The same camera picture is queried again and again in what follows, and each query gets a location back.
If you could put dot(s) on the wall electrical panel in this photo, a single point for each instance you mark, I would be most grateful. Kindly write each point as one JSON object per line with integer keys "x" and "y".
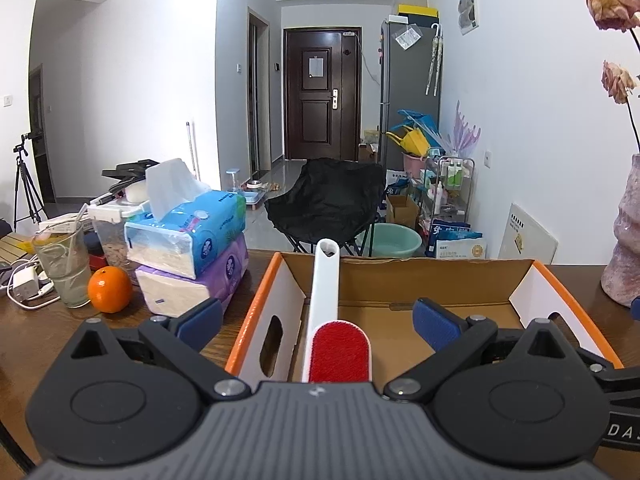
{"x": 468, "y": 7}

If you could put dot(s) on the clear plastic bag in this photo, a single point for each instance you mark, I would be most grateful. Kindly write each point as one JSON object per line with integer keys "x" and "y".
{"x": 407, "y": 37}

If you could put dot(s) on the white paper sheet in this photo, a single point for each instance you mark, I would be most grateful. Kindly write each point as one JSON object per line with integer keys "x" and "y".
{"x": 316, "y": 66}

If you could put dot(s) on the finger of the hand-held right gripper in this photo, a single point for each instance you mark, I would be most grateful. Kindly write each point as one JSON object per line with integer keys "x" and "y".
{"x": 620, "y": 382}
{"x": 636, "y": 309}

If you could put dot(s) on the yellow plastic dustpan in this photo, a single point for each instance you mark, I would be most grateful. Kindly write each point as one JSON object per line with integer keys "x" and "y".
{"x": 415, "y": 141}

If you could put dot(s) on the purple tissue pack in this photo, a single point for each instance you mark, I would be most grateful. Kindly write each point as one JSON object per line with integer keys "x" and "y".
{"x": 170, "y": 290}

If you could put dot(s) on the white wall socket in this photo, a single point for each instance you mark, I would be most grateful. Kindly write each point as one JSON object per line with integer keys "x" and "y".
{"x": 487, "y": 159}

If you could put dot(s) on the small cardboard box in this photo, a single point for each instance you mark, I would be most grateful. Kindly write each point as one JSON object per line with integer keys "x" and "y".
{"x": 402, "y": 210}

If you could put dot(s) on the clear plastic food container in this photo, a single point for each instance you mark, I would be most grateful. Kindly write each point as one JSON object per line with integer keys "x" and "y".
{"x": 112, "y": 245}

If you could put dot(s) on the blue tissue pack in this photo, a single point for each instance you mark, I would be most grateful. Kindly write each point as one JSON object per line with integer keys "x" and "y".
{"x": 210, "y": 230}

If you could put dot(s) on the metal trolley rack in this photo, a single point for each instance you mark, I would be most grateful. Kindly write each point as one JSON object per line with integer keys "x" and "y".
{"x": 452, "y": 172}

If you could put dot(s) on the folded white umbrella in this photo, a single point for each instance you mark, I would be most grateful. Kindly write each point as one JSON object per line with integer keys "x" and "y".
{"x": 436, "y": 60}

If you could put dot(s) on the black camera tripod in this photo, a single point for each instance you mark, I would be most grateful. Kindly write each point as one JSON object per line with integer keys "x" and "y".
{"x": 19, "y": 152}

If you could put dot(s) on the red cardboard box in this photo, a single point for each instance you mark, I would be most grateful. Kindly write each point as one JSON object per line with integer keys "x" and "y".
{"x": 425, "y": 285}

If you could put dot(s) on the pink bucket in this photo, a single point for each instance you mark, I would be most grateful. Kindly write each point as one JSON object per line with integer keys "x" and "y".
{"x": 415, "y": 166}

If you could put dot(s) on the green plastic basin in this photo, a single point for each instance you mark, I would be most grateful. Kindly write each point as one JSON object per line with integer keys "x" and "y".
{"x": 395, "y": 242}

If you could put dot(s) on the white red lint brush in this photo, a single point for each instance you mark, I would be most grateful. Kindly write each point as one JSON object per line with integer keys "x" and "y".
{"x": 325, "y": 285}

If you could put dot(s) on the black device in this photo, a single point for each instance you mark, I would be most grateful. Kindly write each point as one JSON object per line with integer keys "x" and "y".
{"x": 127, "y": 167}

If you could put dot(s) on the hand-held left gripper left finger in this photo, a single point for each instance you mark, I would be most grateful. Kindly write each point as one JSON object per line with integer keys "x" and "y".
{"x": 200, "y": 321}

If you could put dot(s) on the yellow box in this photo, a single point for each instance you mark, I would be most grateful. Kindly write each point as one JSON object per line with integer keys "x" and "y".
{"x": 417, "y": 10}

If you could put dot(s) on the blue plastic item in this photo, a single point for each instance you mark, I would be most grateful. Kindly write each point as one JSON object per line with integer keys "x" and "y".
{"x": 425, "y": 121}

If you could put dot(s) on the purple feather decoration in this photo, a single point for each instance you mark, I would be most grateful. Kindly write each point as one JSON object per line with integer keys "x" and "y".
{"x": 462, "y": 132}

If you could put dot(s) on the black folding chair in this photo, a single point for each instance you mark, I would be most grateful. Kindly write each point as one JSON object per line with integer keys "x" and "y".
{"x": 325, "y": 195}

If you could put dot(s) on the blue white packages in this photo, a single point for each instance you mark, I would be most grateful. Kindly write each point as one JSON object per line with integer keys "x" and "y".
{"x": 460, "y": 247}

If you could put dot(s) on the pink ceramic vase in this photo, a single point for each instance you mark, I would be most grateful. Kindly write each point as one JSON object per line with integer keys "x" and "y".
{"x": 625, "y": 240}

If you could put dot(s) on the dried pink roses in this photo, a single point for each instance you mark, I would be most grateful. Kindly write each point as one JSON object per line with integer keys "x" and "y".
{"x": 607, "y": 0}

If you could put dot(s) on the clear glass cup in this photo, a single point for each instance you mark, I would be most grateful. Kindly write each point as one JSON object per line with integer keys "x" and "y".
{"x": 65, "y": 280}

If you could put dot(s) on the pet feeding stand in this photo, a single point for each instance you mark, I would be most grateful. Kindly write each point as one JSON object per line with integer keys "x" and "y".
{"x": 250, "y": 192}

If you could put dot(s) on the grey refrigerator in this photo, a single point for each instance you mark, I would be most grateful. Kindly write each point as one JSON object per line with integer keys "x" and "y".
{"x": 400, "y": 85}

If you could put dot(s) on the white flat board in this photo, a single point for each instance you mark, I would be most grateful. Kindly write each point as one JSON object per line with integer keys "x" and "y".
{"x": 530, "y": 240}

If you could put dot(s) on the orange fruit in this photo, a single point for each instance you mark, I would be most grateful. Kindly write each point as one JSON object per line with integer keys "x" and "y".
{"x": 110, "y": 290}

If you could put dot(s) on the dark brown door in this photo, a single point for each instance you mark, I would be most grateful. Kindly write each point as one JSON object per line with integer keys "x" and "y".
{"x": 320, "y": 120}

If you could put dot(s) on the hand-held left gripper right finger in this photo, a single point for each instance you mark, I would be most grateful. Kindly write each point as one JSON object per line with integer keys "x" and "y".
{"x": 435, "y": 327}

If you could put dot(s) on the white stick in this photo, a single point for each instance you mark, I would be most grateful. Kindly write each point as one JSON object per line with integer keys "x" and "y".
{"x": 191, "y": 150}

